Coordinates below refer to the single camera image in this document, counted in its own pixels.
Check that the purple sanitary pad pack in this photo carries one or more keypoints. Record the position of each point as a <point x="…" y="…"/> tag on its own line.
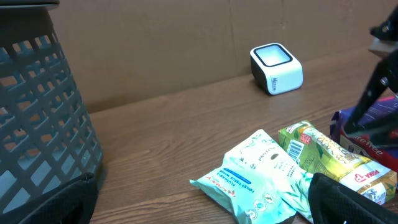
<point x="381" y="147"/>

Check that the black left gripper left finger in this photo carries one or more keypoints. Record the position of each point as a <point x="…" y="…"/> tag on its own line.
<point x="72" y="202"/>

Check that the white bamboo print tube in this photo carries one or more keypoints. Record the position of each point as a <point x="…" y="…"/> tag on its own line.
<point x="260" y="153"/>

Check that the white barcode scanner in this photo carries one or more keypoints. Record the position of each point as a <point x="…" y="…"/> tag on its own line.
<point x="275" y="69"/>

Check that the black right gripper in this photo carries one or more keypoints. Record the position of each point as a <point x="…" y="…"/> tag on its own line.
<point x="384" y="76"/>

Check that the teal plastic packet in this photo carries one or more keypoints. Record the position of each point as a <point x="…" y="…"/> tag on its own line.
<point x="250" y="196"/>

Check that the green yellow snack pouch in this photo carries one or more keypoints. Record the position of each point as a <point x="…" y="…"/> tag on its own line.
<point x="315" y="152"/>

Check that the grey plastic mesh basket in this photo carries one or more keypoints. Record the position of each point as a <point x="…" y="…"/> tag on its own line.
<point x="47" y="137"/>

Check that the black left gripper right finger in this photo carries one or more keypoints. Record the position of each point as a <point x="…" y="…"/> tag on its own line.
<point x="333" y="203"/>

